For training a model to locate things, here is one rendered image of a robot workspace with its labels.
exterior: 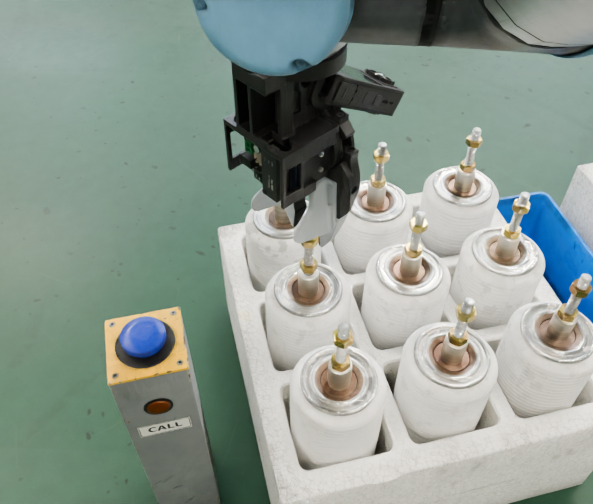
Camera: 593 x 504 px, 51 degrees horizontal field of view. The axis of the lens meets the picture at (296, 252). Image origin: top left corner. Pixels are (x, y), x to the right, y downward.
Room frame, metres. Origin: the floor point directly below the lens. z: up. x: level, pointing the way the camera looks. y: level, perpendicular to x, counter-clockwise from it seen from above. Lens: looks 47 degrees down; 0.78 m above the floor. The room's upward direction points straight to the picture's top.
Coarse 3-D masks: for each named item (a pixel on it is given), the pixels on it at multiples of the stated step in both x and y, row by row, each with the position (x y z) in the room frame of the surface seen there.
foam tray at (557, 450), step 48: (240, 240) 0.58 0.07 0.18; (240, 288) 0.49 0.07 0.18; (240, 336) 0.44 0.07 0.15; (288, 384) 0.36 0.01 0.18; (288, 432) 0.30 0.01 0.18; (384, 432) 0.31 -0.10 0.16; (480, 432) 0.30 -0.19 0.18; (528, 432) 0.30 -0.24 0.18; (576, 432) 0.30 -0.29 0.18; (288, 480) 0.25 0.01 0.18; (336, 480) 0.25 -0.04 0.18; (384, 480) 0.25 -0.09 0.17; (432, 480) 0.27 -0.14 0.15; (480, 480) 0.28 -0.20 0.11; (528, 480) 0.30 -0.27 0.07; (576, 480) 0.32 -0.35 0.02
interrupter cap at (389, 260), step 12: (384, 252) 0.49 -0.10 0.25; (396, 252) 0.49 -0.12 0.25; (384, 264) 0.47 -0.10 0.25; (396, 264) 0.47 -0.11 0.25; (432, 264) 0.47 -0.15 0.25; (384, 276) 0.45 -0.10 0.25; (396, 276) 0.45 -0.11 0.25; (420, 276) 0.45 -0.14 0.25; (432, 276) 0.45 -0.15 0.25; (396, 288) 0.43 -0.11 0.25; (408, 288) 0.43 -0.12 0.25; (420, 288) 0.43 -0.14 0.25; (432, 288) 0.43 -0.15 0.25
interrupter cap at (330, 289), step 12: (288, 276) 0.45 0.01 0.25; (324, 276) 0.45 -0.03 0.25; (336, 276) 0.45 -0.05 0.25; (276, 288) 0.43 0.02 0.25; (288, 288) 0.43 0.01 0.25; (324, 288) 0.44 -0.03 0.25; (336, 288) 0.43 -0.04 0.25; (276, 300) 0.42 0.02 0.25; (288, 300) 0.42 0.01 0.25; (300, 300) 0.42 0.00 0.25; (312, 300) 0.42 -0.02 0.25; (324, 300) 0.42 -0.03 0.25; (336, 300) 0.42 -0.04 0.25; (300, 312) 0.40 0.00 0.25; (312, 312) 0.40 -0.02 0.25; (324, 312) 0.40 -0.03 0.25
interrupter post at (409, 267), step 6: (402, 252) 0.46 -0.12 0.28; (402, 258) 0.46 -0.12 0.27; (408, 258) 0.45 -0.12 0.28; (414, 258) 0.45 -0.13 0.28; (420, 258) 0.45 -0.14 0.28; (402, 264) 0.46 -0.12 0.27; (408, 264) 0.45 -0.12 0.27; (414, 264) 0.45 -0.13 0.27; (420, 264) 0.46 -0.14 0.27; (402, 270) 0.46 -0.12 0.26; (408, 270) 0.45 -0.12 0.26; (414, 270) 0.45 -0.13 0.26; (408, 276) 0.45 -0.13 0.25; (414, 276) 0.45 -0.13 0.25
